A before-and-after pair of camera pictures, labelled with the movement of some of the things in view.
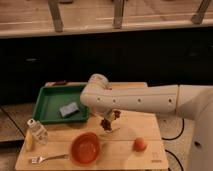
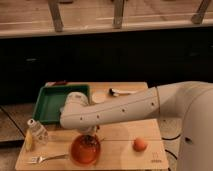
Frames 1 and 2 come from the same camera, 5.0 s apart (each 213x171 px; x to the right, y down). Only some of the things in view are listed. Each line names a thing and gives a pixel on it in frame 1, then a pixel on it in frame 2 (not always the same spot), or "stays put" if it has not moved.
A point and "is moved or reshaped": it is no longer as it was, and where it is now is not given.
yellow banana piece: [28, 141] stays put
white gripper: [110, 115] → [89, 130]
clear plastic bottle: [39, 133] stays put
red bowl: [85, 148] stays put
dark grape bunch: [106, 124] is moved or reshaped
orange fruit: [139, 144] stays put
